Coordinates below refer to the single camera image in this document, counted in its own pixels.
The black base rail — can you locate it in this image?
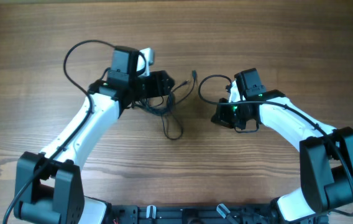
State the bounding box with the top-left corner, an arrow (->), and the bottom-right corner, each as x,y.
101,203 -> 329,224

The black USB cable bundle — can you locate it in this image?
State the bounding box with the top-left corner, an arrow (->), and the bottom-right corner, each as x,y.
131,70 -> 198,141

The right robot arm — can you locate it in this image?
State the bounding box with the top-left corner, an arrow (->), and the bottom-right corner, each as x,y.
211,68 -> 353,223

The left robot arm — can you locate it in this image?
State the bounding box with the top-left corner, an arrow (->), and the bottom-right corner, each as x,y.
3,46 -> 174,223

